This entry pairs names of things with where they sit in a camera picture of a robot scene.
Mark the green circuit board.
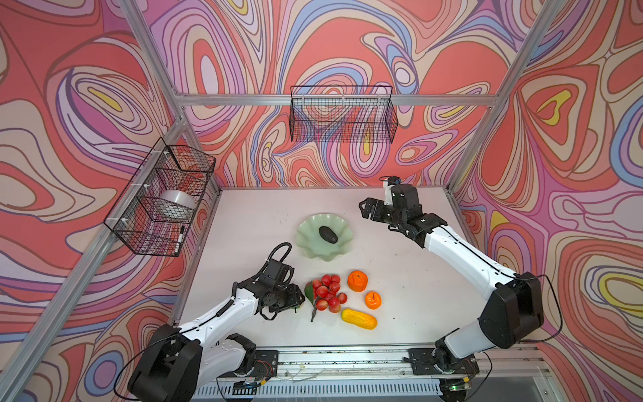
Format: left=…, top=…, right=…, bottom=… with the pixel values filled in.
left=232, top=381, right=264, bottom=395

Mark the black marker in basket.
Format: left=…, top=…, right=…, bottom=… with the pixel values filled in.
left=174, top=225, right=185, bottom=255

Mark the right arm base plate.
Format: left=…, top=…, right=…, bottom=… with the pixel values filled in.
left=403, top=348, right=480, bottom=377

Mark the black wire basket back wall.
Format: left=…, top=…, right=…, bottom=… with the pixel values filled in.
left=289, top=84, right=399, bottom=144

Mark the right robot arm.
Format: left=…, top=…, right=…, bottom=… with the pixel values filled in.
left=358, top=176, right=544, bottom=374

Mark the small orange tangerine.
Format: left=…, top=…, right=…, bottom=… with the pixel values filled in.
left=364, top=291, right=382, bottom=310

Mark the large orange fake fruit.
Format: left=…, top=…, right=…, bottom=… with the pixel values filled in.
left=347, top=271, right=368, bottom=292

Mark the black wire basket left wall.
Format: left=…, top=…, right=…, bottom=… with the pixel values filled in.
left=104, top=139, right=216, bottom=257

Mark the red lychee bunch with leaf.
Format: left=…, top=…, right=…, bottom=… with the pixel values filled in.
left=304, top=274, right=348, bottom=323

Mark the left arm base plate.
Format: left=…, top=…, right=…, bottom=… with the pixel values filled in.
left=221, top=349, right=279, bottom=381

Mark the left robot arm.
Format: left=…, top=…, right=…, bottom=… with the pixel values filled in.
left=127, top=258, right=306, bottom=401

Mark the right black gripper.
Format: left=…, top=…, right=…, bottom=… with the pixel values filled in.
left=358, top=198, right=405, bottom=229

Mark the green scalloped fruit bowl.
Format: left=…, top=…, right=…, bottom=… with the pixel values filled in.
left=296, top=213, right=353, bottom=262

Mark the silver tape roll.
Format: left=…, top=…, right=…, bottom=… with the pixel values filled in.
left=160, top=189, right=197, bottom=209

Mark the black wire basket wall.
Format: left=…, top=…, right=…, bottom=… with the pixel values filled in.
left=104, top=139, right=216, bottom=257
left=289, top=84, right=399, bottom=144

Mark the dark fake avocado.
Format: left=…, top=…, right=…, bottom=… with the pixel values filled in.
left=318, top=225, right=338, bottom=244

